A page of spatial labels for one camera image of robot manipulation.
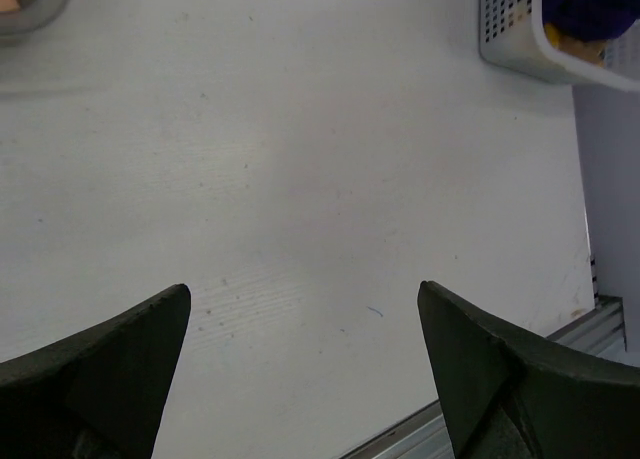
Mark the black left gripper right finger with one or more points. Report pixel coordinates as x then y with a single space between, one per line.
506 392

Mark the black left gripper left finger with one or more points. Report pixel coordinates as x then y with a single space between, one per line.
99 393

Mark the white plastic laundry basket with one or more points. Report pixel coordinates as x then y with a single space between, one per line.
514 35

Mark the purple towel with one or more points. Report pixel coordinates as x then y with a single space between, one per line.
591 20

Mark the clear plastic storage bin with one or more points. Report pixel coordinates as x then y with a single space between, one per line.
30 17

